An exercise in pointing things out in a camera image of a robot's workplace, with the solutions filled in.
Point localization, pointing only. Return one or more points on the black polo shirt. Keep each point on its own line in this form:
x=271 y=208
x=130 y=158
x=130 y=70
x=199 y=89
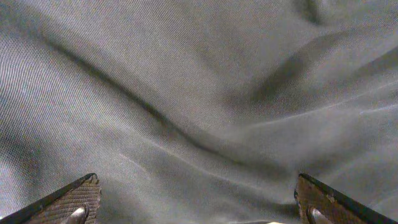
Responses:
x=199 y=111

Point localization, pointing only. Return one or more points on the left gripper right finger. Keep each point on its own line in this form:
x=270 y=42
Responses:
x=319 y=203

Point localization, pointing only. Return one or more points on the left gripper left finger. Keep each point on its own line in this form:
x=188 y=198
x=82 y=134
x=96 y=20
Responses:
x=77 y=202

